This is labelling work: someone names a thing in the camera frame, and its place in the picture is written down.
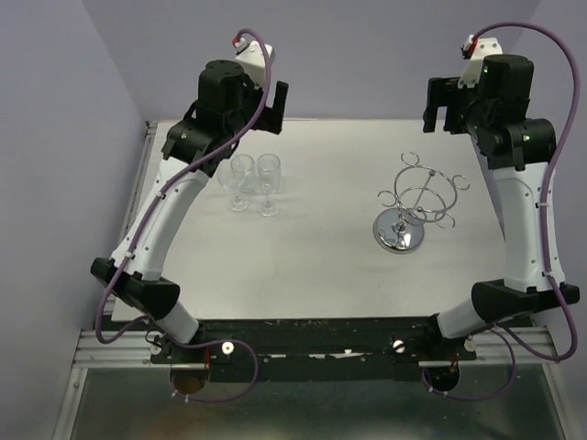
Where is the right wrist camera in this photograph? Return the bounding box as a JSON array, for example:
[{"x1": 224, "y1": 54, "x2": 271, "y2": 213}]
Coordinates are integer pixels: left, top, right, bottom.
[{"x1": 457, "y1": 35, "x2": 503, "y2": 89}]

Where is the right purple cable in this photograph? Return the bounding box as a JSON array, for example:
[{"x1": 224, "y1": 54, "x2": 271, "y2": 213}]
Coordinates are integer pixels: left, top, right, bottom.
[{"x1": 421, "y1": 21, "x2": 581, "y2": 400}]

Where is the purple cable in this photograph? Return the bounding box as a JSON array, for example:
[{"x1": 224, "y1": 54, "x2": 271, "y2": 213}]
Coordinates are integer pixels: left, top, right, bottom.
[
  {"x1": 94, "y1": 27, "x2": 276, "y2": 404},
  {"x1": 421, "y1": 21, "x2": 581, "y2": 400}
]

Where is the short clear wine glass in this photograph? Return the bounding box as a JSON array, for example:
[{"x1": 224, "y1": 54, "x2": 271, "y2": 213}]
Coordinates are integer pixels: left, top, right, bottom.
[{"x1": 230, "y1": 154, "x2": 255, "y2": 194}]

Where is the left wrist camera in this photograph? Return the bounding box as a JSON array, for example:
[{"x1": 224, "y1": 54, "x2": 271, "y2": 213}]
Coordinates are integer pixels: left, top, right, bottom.
[{"x1": 232, "y1": 37, "x2": 266, "y2": 88}]

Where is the ribbed wine glass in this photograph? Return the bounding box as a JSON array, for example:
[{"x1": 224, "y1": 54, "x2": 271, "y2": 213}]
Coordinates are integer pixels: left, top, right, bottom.
[{"x1": 257, "y1": 154, "x2": 282, "y2": 193}]

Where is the tall wine glass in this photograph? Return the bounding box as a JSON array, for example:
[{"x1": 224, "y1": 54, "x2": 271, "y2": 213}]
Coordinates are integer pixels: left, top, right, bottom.
[{"x1": 216, "y1": 159, "x2": 249, "y2": 212}]

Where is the black mounting base plate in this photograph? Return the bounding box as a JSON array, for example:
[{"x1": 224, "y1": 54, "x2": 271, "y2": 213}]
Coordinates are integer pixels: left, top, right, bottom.
[{"x1": 150, "y1": 316, "x2": 476, "y2": 383}]

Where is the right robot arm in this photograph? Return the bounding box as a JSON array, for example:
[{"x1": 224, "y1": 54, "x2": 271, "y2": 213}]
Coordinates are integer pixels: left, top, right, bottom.
[{"x1": 421, "y1": 54, "x2": 580, "y2": 359}]

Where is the chrome wine glass rack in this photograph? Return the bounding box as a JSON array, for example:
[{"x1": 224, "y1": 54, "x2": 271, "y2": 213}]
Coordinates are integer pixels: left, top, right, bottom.
[{"x1": 372, "y1": 151, "x2": 471, "y2": 255}]

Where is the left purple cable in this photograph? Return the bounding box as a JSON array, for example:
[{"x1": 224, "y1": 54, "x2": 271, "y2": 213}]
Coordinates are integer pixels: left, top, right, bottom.
[{"x1": 94, "y1": 27, "x2": 276, "y2": 404}]

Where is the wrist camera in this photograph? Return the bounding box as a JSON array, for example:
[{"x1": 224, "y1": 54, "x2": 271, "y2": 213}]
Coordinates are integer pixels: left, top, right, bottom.
[
  {"x1": 457, "y1": 35, "x2": 503, "y2": 89},
  {"x1": 232, "y1": 37, "x2": 266, "y2": 88}
]

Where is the aluminium rail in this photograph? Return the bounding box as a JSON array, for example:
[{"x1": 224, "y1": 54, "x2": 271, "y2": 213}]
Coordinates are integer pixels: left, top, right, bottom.
[{"x1": 72, "y1": 331, "x2": 150, "y2": 369}]

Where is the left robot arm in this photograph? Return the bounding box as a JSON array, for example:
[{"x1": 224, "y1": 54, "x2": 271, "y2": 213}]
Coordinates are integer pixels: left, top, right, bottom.
[{"x1": 90, "y1": 60, "x2": 288, "y2": 362}]

